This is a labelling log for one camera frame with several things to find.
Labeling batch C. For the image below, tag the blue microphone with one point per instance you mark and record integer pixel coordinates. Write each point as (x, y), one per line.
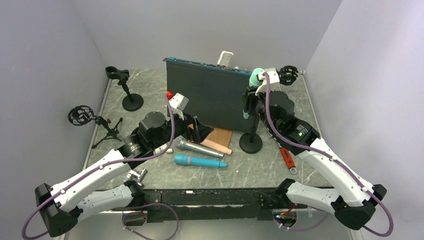
(183, 159)

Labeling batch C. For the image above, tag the black round-base clip stand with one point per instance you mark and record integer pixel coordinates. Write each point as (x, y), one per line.
(132, 101)

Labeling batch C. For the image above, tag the white object behind panel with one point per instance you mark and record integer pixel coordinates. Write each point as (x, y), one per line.
(225, 58)

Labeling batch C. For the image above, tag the adjustable wrench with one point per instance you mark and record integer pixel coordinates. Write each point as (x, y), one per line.
(288, 160)

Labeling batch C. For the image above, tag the pink microphone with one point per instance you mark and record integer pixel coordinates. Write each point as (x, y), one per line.
(216, 146)

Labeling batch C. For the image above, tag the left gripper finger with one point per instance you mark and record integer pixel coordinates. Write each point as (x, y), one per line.
(198, 135)
(197, 125)

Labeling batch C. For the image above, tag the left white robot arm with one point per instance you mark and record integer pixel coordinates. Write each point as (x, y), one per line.
(64, 204)

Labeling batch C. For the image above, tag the mint green microphone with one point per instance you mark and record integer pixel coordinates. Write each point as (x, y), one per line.
(253, 82)

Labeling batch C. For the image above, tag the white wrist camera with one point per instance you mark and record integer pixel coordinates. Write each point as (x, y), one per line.
(269, 80)
(177, 102)

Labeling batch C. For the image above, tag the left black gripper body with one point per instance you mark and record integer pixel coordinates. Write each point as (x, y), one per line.
(181, 128)

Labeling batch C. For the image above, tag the wooden board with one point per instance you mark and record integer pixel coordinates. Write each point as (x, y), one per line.
(221, 136)

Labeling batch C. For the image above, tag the dark grey upright panel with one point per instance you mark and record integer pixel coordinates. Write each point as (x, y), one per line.
(214, 92)

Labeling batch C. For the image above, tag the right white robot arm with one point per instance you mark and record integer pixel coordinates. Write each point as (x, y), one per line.
(351, 199)

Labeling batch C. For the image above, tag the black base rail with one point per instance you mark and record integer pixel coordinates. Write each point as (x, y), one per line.
(213, 204)

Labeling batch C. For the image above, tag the black tripod shock-mount stand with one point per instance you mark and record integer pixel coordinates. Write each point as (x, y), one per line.
(83, 114)

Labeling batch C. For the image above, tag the white plastic faucet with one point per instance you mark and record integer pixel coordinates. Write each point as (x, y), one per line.
(163, 148)

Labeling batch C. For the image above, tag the chrome metal faucet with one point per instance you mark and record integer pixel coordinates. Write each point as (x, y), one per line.
(136, 176)

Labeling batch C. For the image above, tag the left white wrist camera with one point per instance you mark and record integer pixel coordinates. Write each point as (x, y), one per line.
(177, 102)

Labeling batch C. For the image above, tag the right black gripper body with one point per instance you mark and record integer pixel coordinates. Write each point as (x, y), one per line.
(260, 102)

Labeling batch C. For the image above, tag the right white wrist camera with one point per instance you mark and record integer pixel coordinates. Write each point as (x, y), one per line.
(269, 80)

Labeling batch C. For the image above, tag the grey microphone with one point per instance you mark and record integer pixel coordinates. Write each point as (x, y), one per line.
(190, 146)

